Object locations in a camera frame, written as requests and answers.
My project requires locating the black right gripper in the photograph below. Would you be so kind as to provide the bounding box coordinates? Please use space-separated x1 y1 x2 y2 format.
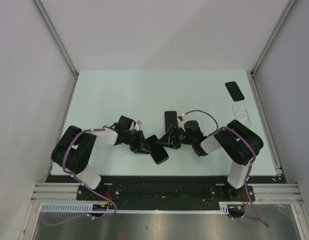
156 124 194 150

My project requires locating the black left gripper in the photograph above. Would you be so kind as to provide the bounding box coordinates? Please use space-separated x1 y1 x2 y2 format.
124 129 152 155

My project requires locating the black phone case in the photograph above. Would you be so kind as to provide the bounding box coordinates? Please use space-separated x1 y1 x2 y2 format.
145 134 170 165

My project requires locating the beige ring phone case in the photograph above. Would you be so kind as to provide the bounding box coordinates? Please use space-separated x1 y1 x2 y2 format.
164 110 179 133

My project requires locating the black smartphone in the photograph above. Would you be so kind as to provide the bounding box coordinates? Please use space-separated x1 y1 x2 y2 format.
164 111 179 132

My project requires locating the clear magsafe phone case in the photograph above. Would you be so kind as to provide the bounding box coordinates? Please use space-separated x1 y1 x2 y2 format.
232 104 252 128

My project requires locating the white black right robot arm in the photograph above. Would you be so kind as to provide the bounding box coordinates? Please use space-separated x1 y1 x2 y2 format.
157 119 264 201

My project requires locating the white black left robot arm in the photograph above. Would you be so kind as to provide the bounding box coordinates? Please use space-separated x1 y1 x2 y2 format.
51 115 152 200

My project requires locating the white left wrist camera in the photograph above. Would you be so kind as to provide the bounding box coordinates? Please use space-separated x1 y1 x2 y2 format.
133 120 142 131

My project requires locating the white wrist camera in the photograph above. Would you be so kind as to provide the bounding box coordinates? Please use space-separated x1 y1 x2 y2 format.
177 113 186 128
133 120 142 131

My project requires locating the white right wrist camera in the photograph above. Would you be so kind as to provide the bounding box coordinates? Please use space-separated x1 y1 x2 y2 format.
177 113 186 128

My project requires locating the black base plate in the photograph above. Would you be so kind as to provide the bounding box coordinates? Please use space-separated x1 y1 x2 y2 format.
45 174 288 211

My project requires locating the grey slotted cable duct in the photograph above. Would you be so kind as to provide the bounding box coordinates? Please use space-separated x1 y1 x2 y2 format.
40 203 245 215

